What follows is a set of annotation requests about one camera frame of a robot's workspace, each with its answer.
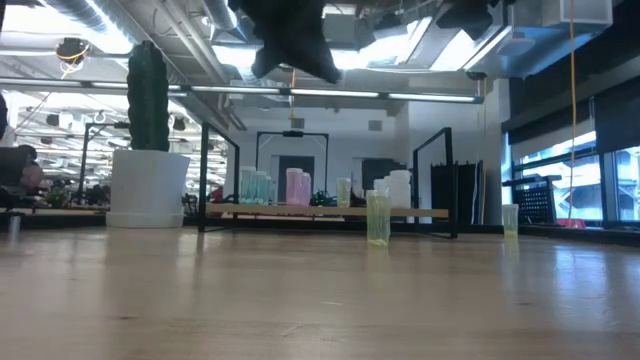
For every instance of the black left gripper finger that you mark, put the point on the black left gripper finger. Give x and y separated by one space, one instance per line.
265 62
315 62

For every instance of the pink clear medicine bottle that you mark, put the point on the pink clear medicine bottle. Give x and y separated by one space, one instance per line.
306 190
294 187

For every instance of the yellow clear medicine bottle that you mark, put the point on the yellow clear medicine bottle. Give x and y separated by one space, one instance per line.
510 220
378 217
344 192

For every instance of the black background robot arm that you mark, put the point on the black background robot arm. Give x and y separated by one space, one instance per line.
322 200

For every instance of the long ceiling light bar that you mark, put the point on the long ceiling light bar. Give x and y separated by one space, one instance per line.
240 90

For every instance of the grey ceiling unit box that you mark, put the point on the grey ceiling unit box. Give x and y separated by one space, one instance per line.
342 30

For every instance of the background door panel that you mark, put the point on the background door panel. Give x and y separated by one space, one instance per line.
296 164

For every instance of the green cactus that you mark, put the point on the green cactus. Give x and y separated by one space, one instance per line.
147 100

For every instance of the dark background monitor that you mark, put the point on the dark background monitor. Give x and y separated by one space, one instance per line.
380 170

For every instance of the white planter pot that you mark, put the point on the white planter pot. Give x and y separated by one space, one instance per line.
147 190

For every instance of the black standing panel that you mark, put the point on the black standing panel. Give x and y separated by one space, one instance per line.
467 192

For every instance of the wooden background table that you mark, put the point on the wooden background table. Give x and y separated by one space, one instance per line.
60 211

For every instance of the person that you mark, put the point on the person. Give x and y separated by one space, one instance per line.
32 175

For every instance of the black perforated rack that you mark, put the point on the black perforated rack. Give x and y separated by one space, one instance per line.
537 202

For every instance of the white ceiling unit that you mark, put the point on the white ceiling unit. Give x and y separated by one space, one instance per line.
580 12

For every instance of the black background screen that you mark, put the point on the black background screen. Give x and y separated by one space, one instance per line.
10 167

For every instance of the red floor object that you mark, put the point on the red floor object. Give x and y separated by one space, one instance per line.
570 223

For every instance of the dark window blind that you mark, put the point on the dark window blind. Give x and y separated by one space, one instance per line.
617 120

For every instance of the grey wall vent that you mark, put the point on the grey wall vent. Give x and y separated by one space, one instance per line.
298 123
375 125

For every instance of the silver ceiling air duct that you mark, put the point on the silver ceiling air duct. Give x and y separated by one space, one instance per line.
222 15

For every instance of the black background gantry frame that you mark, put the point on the black background gantry frame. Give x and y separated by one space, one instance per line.
292 133
85 150

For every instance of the black aluminium table frame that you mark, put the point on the black aluminium table frame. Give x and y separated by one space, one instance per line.
260 224

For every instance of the grey metal post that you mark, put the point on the grey metal post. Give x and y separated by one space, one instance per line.
14 230

